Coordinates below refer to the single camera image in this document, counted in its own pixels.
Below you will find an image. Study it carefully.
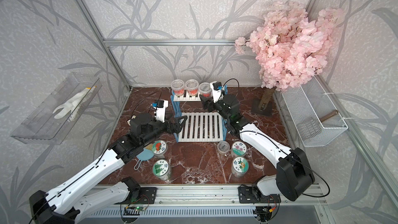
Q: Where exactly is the clear plastic seed container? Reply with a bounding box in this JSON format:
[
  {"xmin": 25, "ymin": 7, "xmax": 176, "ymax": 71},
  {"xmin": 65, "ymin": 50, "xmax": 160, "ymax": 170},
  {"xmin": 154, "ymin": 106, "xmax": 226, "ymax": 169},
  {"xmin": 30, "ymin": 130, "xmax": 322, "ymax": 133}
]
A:
[{"xmin": 199, "ymin": 83, "xmax": 212, "ymax": 97}]

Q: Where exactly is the clear container red seed packet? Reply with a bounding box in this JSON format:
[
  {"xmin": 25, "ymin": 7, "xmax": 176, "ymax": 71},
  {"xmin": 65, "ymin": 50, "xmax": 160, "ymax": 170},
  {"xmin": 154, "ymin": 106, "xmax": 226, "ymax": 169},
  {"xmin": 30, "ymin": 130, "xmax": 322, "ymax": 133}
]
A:
[{"xmin": 171, "ymin": 79, "xmax": 185, "ymax": 97}]

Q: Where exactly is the clear lidded seed container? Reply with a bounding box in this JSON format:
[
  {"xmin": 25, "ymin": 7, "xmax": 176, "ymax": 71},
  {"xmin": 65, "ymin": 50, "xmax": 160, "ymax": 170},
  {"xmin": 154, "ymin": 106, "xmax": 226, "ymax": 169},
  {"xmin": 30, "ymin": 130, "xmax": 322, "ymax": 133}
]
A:
[{"xmin": 185, "ymin": 79, "xmax": 199, "ymax": 97}]

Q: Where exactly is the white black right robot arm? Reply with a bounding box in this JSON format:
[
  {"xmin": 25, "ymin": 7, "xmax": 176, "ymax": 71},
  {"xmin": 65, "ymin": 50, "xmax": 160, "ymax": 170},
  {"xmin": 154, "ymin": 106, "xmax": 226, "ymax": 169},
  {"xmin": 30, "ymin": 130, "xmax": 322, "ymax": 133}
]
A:
[{"xmin": 200, "ymin": 94, "xmax": 315, "ymax": 201}]

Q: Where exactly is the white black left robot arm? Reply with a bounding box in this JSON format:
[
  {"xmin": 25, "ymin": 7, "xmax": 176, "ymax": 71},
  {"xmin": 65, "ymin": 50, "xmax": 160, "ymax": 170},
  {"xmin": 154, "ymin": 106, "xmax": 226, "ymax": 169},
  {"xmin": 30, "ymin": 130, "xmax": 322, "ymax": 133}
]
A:
[{"xmin": 29, "ymin": 113, "xmax": 188, "ymax": 224}]

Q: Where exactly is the blue and white wooden shelf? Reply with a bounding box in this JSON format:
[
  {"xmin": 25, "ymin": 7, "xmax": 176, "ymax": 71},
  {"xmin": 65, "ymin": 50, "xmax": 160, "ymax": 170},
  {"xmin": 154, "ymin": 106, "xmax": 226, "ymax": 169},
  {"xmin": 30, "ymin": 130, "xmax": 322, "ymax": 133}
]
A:
[{"xmin": 171, "ymin": 93, "xmax": 227, "ymax": 143}]

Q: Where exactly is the red strawberry label jar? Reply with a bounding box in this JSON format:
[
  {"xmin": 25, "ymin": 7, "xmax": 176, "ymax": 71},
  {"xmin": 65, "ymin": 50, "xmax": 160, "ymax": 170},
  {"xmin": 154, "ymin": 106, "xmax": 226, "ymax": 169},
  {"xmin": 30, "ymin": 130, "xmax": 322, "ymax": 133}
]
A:
[{"xmin": 152, "ymin": 140, "xmax": 168, "ymax": 158}]

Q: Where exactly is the flower label jar right rear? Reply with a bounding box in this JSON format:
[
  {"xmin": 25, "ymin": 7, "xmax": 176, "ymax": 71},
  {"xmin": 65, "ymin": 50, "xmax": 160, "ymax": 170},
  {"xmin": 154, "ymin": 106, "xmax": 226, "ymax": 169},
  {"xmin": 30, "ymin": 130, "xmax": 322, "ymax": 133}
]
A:
[{"xmin": 231, "ymin": 141, "xmax": 247, "ymax": 158}]

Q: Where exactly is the flower label jar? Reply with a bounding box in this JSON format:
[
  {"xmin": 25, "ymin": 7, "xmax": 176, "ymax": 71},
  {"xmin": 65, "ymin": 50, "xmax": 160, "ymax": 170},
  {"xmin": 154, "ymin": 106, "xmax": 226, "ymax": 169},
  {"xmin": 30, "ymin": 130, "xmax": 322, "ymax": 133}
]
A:
[
  {"xmin": 231, "ymin": 157, "xmax": 249, "ymax": 178},
  {"xmin": 231, "ymin": 141, "xmax": 247, "ymax": 158}
]

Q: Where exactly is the black and yellow work glove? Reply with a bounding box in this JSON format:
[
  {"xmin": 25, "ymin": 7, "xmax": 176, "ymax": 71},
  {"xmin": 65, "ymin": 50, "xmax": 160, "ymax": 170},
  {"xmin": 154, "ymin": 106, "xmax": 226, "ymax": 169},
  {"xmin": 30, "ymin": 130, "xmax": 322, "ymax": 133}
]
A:
[{"xmin": 127, "ymin": 115, "xmax": 136, "ymax": 126}]

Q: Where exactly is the green tree label jar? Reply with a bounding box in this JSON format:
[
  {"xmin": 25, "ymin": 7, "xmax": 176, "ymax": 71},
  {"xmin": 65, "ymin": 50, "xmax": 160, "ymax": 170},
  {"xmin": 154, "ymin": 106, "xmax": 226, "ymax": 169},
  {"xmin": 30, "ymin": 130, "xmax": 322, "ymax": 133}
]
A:
[{"xmin": 152, "ymin": 159, "xmax": 172, "ymax": 181}]

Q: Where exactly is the flower label jar right front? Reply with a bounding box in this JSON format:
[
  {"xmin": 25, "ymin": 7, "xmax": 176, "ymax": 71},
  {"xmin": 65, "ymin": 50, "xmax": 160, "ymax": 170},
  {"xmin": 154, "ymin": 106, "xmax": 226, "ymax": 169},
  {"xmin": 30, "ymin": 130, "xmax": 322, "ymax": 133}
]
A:
[{"xmin": 231, "ymin": 157, "xmax": 249, "ymax": 178}]

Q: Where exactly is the pink blossom artificial tree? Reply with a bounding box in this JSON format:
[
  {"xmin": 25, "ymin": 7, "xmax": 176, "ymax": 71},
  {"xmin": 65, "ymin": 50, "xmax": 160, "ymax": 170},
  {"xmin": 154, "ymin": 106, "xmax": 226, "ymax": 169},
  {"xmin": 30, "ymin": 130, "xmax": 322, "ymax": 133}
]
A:
[{"xmin": 234, "ymin": 0, "xmax": 346, "ymax": 117}]

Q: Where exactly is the white glove in tray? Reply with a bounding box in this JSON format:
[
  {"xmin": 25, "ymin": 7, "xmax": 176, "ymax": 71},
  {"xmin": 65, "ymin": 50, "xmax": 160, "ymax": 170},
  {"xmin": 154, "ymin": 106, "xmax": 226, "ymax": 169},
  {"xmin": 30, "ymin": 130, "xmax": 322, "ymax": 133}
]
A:
[{"xmin": 52, "ymin": 86, "xmax": 96, "ymax": 122}]

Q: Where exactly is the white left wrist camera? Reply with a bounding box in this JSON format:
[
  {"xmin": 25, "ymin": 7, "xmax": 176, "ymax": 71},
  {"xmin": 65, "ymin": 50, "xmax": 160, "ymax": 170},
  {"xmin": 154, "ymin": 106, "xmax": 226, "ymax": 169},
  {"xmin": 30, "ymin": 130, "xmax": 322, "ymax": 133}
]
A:
[{"xmin": 152, "ymin": 100, "xmax": 169, "ymax": 122}]

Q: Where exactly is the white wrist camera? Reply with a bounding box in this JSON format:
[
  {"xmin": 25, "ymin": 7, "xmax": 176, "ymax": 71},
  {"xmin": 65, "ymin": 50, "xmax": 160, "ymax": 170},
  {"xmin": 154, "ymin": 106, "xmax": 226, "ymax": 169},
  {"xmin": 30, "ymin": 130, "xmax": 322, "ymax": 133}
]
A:
[
  {"xmin": 152, "ymin": 100, "xmax": 169, "ymax": 122},
  {"xmin": 210, "ymin": 81, "xmax": 222, "ymax": 103}
]

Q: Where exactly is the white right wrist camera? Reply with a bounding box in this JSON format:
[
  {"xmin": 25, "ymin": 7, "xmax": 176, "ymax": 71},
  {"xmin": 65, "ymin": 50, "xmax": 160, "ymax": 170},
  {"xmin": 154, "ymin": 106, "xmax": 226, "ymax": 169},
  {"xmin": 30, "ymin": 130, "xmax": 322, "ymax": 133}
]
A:
[{"xmin": 210, "ymin": 81, "xmax": 222, "ymax": 103}]

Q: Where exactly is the aluminium front rail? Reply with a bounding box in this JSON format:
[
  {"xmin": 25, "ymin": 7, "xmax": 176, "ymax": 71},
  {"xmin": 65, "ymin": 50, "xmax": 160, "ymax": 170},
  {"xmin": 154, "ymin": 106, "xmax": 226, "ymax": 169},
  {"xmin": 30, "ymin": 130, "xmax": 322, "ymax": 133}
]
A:
[{"xmin": 144, "ymin": 184, "xmax": 327, "ymax": 207}]

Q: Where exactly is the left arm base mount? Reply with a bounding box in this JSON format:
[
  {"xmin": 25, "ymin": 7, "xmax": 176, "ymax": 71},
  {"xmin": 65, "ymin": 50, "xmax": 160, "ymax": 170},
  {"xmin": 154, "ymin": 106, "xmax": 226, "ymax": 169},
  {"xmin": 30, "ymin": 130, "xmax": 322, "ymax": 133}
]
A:
[{"xmin": 121, "ymin": 177, "xmax": 157, "ymax": 205}]

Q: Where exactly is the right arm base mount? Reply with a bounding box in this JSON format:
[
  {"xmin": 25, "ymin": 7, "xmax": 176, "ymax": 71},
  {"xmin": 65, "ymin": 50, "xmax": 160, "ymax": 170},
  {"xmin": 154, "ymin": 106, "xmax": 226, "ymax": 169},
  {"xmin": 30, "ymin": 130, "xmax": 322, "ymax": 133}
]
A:
[{"xmin": 237, "ymin": 185, "xmax": 281, "ymax": 204}]

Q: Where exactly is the white wire mesh basket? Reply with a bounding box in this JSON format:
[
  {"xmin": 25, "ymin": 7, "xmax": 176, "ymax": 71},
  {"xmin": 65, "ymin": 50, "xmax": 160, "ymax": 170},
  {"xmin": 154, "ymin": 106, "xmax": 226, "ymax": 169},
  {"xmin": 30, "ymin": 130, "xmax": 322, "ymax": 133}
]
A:
[{"xmin": 282, "ymin": 77, "xmax": 348, "ymax": 147}]

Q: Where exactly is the wooden handled brush in basket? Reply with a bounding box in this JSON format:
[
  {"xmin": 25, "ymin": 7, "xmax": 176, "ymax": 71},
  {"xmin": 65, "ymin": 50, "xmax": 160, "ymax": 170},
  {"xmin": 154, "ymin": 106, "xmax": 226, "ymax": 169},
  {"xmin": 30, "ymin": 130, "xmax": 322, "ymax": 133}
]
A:
[{"xmin": 319, "ymin": 110, "xmax": 339, "ymax": 123}]

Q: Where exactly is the clear acrylic wall tray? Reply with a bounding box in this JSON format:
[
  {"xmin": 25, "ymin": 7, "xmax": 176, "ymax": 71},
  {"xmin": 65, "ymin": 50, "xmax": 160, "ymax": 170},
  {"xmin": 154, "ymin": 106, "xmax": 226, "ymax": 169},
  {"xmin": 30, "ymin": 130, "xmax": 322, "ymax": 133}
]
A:
[{"xmin": 10, "ymin": 73, "xmax": 102, "ymax": 145}]

